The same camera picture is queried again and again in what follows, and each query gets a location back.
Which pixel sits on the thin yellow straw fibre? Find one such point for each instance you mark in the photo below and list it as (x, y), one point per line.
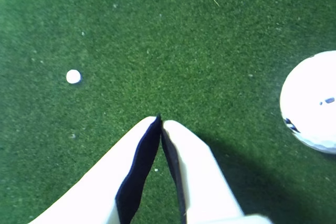
(215, 0)

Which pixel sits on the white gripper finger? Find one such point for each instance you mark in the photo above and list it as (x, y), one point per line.
(199, 176)
(99, 182)

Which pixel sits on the white golf ball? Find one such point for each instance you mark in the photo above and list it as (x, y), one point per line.
(309, 87)

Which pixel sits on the long green putting mat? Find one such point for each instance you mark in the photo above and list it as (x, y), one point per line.
(168, 37)

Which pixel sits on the small white dot marker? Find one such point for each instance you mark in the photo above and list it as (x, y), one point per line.
(73, 76)

